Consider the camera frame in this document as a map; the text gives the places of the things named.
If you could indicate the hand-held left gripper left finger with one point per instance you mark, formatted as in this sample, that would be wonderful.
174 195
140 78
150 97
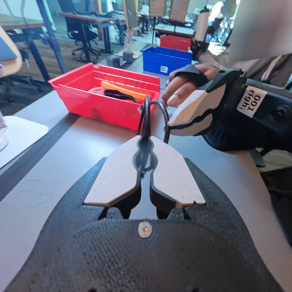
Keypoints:
114 180

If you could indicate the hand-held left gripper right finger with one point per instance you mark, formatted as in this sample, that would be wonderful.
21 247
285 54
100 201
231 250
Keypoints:
176 180

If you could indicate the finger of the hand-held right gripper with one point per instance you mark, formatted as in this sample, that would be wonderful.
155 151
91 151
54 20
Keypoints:
194 129
198 105

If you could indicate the red plastic bin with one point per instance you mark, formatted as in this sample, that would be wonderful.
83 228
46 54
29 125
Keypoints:
91 109
175 43

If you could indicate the blue plastic bin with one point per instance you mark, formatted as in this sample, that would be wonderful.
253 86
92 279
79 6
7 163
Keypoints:
159 61

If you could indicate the orange plastic strip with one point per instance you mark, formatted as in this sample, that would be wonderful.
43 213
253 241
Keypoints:
127 89

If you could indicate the small grey box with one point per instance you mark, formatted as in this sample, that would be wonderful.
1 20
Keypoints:
128 57
113 61

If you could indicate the tape roll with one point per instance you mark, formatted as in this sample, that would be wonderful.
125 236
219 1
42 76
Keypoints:
95 90

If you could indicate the brown notice board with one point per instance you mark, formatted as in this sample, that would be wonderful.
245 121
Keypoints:
157 6
179 10

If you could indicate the black board on white stand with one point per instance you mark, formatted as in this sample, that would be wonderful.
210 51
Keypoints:
22 134

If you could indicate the black board with wooden back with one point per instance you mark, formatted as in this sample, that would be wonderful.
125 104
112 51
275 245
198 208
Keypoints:
131 13

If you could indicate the wooden office desk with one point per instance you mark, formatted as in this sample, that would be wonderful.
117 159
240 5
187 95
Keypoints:
91 18
20 25

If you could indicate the black office chair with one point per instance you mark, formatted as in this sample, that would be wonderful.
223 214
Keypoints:
79 34

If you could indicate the black light stand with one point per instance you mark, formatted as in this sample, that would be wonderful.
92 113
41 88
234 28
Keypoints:
51 34

